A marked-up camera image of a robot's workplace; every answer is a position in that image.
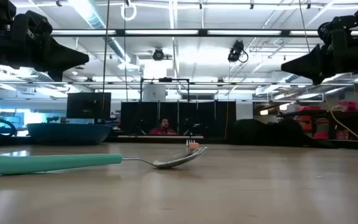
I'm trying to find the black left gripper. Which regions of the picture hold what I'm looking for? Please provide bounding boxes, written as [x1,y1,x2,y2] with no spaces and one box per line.
[0,10,90,82]

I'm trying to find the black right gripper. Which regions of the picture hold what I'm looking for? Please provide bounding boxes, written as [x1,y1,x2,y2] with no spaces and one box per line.
[280,15,358,85]

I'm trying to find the dark blue plate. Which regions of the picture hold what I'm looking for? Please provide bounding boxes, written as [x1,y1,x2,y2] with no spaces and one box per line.
[27,123,113,146]

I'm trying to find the spoon with teal handle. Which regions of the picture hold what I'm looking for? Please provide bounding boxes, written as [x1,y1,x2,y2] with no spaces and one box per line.
[0,146,209,175]

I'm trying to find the fork with orange handle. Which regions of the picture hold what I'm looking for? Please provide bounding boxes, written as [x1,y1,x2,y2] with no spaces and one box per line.
[186,139,200,152]

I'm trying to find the black monitor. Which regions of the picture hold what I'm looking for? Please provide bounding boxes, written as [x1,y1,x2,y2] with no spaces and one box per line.
[66,92,112,119]

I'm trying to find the shelf with red bins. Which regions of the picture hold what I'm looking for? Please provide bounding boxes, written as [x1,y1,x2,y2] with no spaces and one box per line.
[277,101,358,142]

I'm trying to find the black beam with light bars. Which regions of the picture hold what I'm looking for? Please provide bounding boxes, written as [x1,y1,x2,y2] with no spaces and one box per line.
[51,29,358,38]

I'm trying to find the person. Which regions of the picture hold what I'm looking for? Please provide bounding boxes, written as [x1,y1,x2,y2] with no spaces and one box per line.
[149,118,178,136]

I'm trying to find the black partition screen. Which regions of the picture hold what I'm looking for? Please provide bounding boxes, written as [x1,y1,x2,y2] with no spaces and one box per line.
[120,101,236,138]

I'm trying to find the black hanging cable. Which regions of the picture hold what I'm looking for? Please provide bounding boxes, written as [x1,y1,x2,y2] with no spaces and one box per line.
[102,0,111,123]

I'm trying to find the yellow hanging cable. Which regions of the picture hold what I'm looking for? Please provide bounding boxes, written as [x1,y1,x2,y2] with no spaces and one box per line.
[323,93,358,142]

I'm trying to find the black hanging camera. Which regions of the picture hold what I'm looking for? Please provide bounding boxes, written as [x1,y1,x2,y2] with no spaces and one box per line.
[227,40,249,64]
[152,48,165,62]

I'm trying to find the white hanging ring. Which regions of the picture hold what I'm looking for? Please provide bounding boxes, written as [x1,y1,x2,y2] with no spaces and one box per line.
[121,2,137,22]

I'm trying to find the black metal table frame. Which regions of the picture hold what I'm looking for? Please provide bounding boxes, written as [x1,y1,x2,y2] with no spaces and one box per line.
[0,134,358,152]

